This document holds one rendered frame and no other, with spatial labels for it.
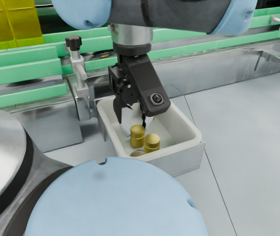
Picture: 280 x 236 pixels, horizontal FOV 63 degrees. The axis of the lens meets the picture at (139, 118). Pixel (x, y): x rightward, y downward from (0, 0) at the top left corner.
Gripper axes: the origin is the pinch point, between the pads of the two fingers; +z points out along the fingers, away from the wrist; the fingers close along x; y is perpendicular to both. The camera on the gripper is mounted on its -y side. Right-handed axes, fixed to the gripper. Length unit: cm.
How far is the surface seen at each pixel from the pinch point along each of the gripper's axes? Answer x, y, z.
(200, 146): -8.8, -11.4, -1.8
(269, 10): -61, 24, -16
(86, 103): 9.1, 7.3, -5.9
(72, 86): 10.9, 12.3, -8.0
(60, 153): 17.2, 6.3, 5.5
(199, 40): -28.0, 17.6, -11.4
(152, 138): -1.6, -4.3, -0.9
